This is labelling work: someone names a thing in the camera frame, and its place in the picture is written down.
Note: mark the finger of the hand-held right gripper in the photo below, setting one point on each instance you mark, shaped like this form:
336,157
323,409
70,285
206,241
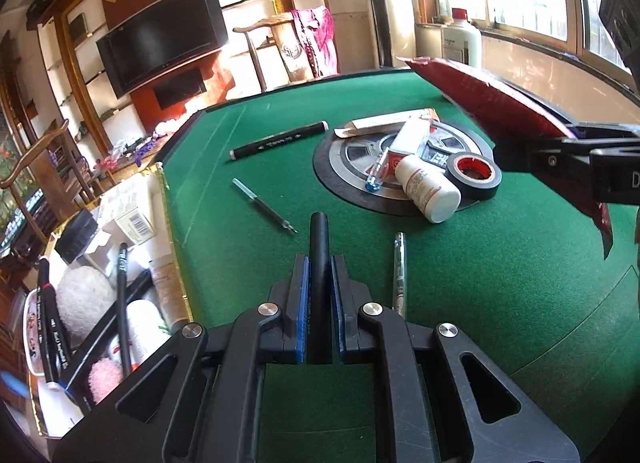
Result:
540,163
600,130

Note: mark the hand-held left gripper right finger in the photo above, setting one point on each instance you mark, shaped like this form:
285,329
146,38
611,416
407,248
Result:
339,313

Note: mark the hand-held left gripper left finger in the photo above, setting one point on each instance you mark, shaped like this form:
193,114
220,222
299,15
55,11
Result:
301,313

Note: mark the thick black gel pen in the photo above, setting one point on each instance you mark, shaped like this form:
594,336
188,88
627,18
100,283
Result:
320,253

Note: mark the red foil packet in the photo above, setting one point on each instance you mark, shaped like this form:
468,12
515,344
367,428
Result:
490,98

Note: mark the black marker pink caps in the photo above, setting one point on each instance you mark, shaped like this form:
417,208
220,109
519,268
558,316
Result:
277,141

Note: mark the black marker blue cap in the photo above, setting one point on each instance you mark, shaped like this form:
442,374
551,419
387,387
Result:
110,328

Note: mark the pink plush toy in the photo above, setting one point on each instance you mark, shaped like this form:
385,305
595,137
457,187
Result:
105,378

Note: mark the white barcode box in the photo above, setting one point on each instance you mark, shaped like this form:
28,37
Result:
120,195

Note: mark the black marker red cap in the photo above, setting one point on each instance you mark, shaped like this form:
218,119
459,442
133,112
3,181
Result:
46,328

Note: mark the silver pen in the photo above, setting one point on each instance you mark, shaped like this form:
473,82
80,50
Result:
400,273

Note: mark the black tape roll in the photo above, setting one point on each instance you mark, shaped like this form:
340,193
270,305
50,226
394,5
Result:
452,179

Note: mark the white pill bottle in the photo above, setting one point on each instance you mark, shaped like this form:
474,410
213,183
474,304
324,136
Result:
430,188

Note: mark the clear pen refill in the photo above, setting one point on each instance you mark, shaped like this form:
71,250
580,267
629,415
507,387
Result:
262,204

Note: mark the white carton red end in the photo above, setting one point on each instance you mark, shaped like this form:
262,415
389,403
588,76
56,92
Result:
412,135

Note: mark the beige cosmetic tube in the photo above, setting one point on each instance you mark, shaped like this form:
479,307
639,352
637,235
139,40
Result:
167,288

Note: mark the large white bottle red label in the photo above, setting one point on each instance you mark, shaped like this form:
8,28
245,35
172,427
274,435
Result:
465,43

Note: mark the clear pen blue tip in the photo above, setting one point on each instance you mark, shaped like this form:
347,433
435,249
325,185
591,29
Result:
376,174

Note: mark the round table control panel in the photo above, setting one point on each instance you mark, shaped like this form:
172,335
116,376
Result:
325,168

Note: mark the long white box orange end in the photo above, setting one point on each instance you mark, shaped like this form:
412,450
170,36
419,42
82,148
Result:
380,121

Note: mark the cream yarn ball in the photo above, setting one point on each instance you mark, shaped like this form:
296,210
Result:
82,300

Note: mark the small black box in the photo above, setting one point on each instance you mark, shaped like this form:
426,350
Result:
75,238

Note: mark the red wooden tv cabinet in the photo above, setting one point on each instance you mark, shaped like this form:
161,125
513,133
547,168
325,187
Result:
220,78

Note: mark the pink cloth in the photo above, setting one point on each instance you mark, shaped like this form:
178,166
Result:
320,43

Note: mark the wooden chair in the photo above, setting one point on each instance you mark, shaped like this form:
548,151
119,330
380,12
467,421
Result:
292,53

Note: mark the cartoon print pouch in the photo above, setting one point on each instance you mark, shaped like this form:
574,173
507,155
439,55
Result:
31,348

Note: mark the wooden armchair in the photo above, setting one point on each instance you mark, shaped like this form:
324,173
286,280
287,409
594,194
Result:
50,139

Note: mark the black television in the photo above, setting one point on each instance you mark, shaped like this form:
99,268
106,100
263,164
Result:
160,38

